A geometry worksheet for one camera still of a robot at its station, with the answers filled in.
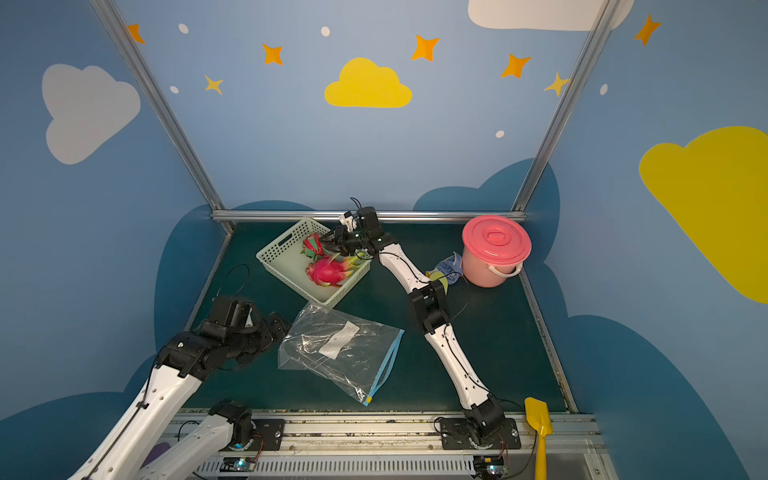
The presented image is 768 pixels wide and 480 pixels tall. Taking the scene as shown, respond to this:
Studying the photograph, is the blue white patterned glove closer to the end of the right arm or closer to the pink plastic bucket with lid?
the pink plastic bucket with lid

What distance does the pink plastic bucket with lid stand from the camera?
92cm

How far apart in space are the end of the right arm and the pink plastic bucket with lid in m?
0.27

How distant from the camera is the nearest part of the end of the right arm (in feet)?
2.83
